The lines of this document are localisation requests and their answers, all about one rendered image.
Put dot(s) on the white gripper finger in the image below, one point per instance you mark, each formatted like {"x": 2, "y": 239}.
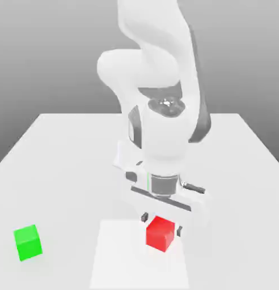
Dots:
{"x": 144, "y": 217}
{"x": 179, "y": 231}

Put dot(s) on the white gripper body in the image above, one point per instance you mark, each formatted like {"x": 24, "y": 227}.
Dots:
{"x": 194, "y": 202}

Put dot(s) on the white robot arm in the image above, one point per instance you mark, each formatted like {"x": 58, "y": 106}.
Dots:
{"x": 162, "y": 136}

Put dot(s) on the small red cube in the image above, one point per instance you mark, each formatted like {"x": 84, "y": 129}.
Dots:
{"x": 160, "y": 234}

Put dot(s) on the small green cube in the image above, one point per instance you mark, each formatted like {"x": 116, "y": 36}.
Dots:
{"x": 28, "y": 243}

